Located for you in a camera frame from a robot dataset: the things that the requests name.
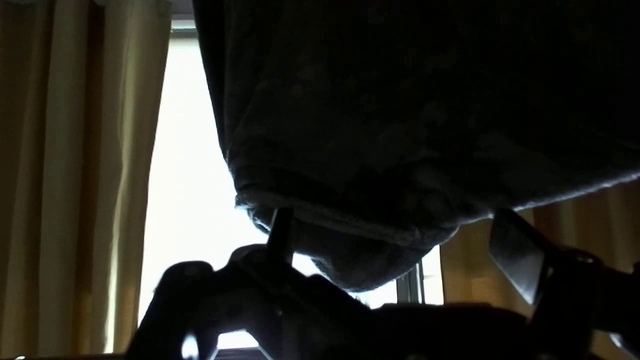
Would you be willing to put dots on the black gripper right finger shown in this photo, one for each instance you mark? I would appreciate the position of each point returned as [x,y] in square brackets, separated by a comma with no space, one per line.
[520,260]

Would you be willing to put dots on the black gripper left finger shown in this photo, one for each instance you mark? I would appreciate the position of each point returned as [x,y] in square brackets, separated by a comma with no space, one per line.
[266,313]

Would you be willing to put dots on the black robe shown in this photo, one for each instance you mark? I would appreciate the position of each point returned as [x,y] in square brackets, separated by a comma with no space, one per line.
[400,101]

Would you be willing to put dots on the tan curtain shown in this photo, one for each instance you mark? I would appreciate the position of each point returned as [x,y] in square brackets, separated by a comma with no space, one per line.
[67,167]
[600,220]

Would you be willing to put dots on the wide bright window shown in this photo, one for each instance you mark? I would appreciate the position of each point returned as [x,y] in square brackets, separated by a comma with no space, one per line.
[193,201]

